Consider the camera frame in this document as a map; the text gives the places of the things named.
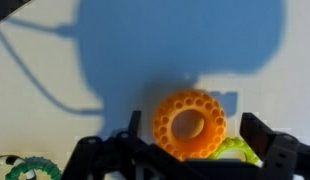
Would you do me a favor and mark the black white striped ring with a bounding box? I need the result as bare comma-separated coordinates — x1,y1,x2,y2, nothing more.
0,154,38,180

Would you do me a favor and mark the green ring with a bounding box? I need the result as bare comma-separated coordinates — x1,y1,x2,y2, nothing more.
4,156,63,180

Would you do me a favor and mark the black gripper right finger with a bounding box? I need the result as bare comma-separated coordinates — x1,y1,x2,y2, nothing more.
240,112,310,180

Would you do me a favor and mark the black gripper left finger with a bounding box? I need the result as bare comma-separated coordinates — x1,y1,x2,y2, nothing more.
61,110,196,180

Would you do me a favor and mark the orange dotted stacking ring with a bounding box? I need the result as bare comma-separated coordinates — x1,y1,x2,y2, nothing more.
151,89,228,163

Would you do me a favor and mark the yellow-green small ring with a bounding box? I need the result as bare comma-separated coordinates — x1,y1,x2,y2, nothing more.
209,136,264,168

